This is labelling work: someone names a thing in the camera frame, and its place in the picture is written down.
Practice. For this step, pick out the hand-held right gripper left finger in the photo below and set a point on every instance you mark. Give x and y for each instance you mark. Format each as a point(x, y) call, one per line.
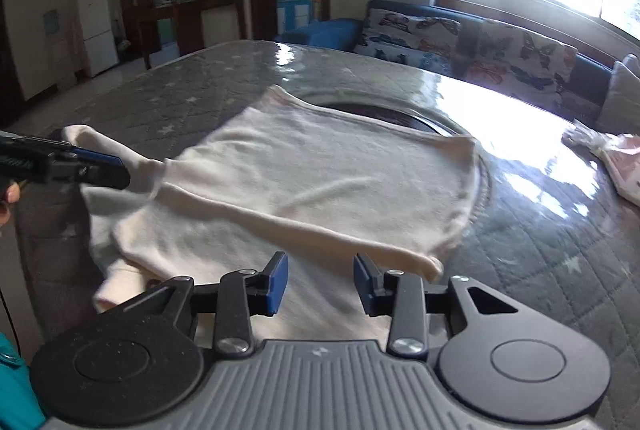
point(277, 284)

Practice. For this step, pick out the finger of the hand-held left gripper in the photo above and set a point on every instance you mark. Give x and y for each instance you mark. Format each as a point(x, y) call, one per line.
point(97, 157)
point(90, 172)

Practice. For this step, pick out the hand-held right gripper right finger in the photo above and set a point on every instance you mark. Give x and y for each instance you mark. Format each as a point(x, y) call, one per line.
point(362, 285)

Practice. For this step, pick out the cream long-sleeved garment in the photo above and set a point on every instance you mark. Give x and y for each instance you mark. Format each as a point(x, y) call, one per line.
point(300, 170)

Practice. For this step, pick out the person's left hand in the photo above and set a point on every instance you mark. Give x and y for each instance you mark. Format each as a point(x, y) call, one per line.
point(11, 194)

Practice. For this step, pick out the white refrigerator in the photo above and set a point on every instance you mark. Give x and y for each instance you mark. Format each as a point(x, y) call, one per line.
point(97, 30)

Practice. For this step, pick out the round black induction cooktop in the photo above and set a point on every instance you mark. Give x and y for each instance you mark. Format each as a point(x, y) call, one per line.
point(400, 120)

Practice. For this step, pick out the blue cabinet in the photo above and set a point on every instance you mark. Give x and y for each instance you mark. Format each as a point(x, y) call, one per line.
point(297, 8)

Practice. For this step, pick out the small butterfly print cushion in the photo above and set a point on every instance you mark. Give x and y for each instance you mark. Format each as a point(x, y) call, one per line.
point(410, 38)

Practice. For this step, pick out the blue sofa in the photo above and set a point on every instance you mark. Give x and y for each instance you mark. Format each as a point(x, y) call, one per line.
point(325, 33)

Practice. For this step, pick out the large butterfly print cushion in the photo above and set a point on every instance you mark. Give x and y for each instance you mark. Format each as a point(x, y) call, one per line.
point(520, 60)

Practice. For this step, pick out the pink and white plastic bag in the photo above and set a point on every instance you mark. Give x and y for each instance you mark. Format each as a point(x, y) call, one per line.
point(622, 165)

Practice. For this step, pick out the grey pillow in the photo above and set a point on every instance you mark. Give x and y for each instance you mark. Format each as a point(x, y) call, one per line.
point(622, 100)

